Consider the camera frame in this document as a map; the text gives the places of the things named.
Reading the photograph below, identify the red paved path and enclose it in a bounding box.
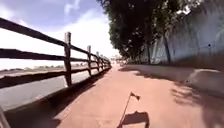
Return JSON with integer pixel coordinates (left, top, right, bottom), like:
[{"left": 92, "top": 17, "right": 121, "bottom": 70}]
[{"left": 6, "top": 62, "right": 224, "bottom": 128}]

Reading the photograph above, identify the row of trees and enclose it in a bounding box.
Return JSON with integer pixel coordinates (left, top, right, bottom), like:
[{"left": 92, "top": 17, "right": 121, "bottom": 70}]
[{"left": 97, "top": 0, "right": 208, "bottom": 65}]

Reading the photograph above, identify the pale concrete kerb ledge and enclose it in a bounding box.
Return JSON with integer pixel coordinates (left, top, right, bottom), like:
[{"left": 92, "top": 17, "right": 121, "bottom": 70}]
[{"left": 128, "top": 63, "right": 224, "bottom": 98}]

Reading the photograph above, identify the grey asphalt road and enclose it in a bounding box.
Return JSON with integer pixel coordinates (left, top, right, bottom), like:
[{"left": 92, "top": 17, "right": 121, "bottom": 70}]
[{"left": 0, "top": 68, "right": 101, "bottom": 112}]

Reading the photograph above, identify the dark wooden rail fence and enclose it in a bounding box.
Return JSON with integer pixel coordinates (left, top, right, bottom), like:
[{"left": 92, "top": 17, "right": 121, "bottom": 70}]
[{"left": 0, "top": 17, "right": 113, "bottom": 90}]

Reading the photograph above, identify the grey concrete wall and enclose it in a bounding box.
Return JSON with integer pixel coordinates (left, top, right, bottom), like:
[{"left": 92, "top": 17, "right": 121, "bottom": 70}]
[{"left": 139, "top": 0, "right": 224, "bottom": 70}]

